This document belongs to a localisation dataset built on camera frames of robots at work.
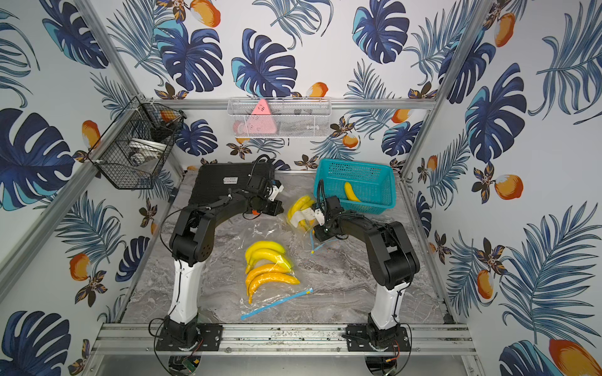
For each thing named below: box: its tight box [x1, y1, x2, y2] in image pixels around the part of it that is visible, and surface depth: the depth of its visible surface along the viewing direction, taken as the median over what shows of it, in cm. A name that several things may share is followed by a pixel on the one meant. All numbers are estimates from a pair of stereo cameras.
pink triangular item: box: [237, 98, 277, 135], surface depth 92 cm
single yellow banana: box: [344, 181, 362, 203], surface depth 112 cm
